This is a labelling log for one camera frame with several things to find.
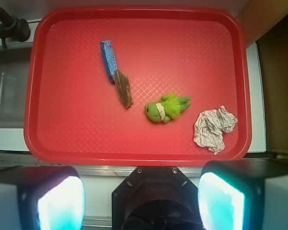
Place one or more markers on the green plush frog toy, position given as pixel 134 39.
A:
pixel 170 106

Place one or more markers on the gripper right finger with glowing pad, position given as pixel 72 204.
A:
pixel 244 195

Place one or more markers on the crumpled white paper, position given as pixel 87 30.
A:
pixel 210 127

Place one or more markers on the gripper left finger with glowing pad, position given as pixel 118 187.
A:
pixel 41 198

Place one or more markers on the blue sponge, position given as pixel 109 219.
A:
pixel 109 59

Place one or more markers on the red plastic tray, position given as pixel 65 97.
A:
pixel 73 113

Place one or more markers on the brown wood chip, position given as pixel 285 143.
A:
pixel 123 88

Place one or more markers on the stainless steel sink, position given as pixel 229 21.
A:
pixel 14 71

